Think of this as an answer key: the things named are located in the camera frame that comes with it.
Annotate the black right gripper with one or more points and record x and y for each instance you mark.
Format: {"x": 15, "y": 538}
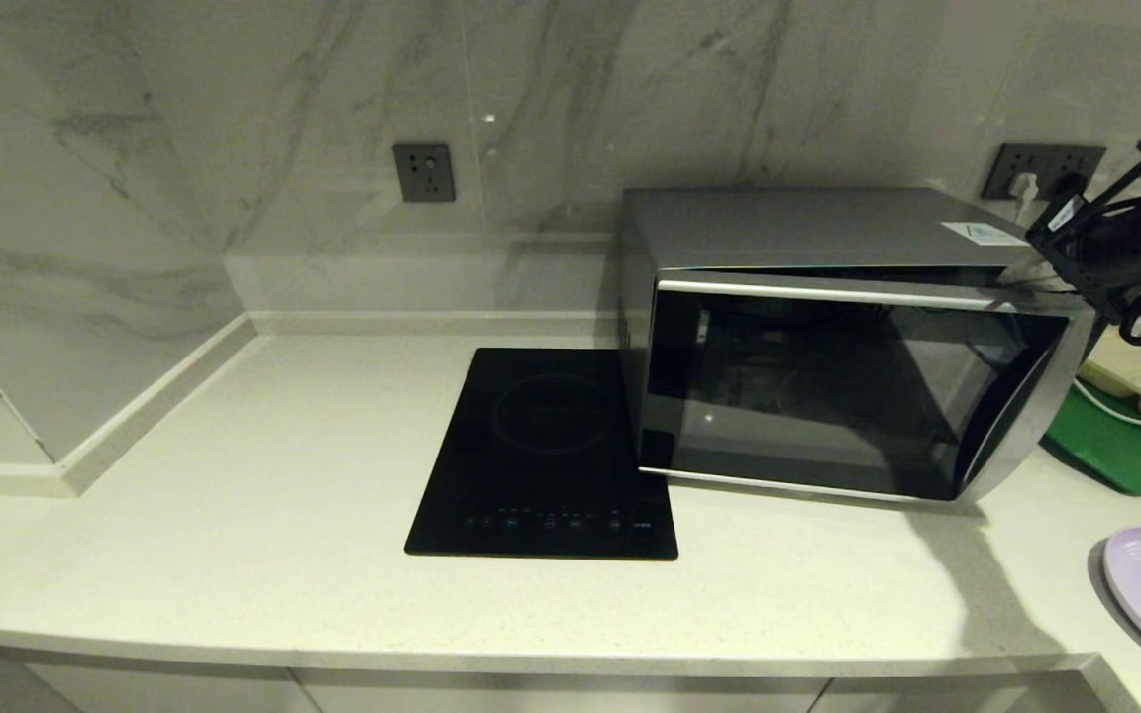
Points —
{"x": 1090, "y": 248}

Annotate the silver Panasonic microwave oven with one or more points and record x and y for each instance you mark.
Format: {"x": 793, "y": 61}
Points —
{"x": 808, "y": 228}

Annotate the white power plug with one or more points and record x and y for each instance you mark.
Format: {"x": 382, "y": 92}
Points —
{"x": 1024, "y": 186}

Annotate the white sticker label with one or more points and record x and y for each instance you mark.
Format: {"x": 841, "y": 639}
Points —
{"x": 983, "y": 234}

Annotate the green plastic tray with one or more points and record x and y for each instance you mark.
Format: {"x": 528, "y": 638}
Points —
{"x": 1120, "y": 454}

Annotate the black induction cooktop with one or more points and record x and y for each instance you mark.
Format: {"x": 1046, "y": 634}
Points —
{"x": 541, "y": 446}

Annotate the white cabinet door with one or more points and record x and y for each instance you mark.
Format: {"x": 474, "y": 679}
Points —
{"x": 561, "y": 695}

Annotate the grey double wall socket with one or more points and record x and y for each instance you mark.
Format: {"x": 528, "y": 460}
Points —
{"x": 1004, "y": 156}

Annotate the grey single wall socket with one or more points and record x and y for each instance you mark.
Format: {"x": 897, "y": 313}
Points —
{"x": 424, "y": 172}

